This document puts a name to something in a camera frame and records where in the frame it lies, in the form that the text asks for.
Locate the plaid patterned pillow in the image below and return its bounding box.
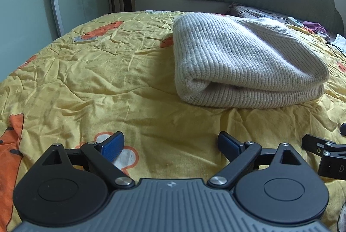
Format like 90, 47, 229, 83
227, 2, 306, 25

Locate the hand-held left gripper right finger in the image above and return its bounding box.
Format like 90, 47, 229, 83
207, 132, 305, 187

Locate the purple cloth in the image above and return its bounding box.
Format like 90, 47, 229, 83
302, 21, 328, 36

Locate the green glass wardrobe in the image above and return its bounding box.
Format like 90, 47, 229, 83
0, 0, 112, 82

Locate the black cable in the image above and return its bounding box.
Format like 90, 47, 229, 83
326, 42, 346, 60

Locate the white paper sheet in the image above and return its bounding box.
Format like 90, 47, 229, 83
331, 33, 346, 53

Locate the yellow carrot print quilt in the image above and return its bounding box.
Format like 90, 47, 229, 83
0, 9, 346, 232

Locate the white remote control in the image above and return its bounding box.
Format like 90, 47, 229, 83
287, 17, 305, 27

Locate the cream knitted sweater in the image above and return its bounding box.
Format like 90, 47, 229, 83
172, 13, 330, 109

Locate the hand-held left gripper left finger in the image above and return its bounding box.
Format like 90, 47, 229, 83
40, 132, 136, 190

